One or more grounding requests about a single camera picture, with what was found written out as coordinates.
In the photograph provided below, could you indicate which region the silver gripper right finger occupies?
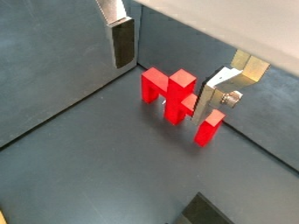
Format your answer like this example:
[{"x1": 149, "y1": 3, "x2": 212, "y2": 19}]
[{"x1": 192, "y1": 50, "x2": 270, "y2": 124}]

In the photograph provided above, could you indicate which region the red stepped block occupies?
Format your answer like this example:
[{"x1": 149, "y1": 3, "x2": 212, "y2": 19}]
[{"x1": 142, "y1": 67, "x2": 226, "y2": 147}]

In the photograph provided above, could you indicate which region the black box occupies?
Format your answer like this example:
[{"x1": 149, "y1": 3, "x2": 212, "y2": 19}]
[{"x1": 173, "y1": 192, "x2": 236, "y2": 224}]

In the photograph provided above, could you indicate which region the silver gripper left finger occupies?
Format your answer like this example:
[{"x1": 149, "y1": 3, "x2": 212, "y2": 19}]
[{"x1": 97, "y1": 0, "x2": 135, "y2": 68}]

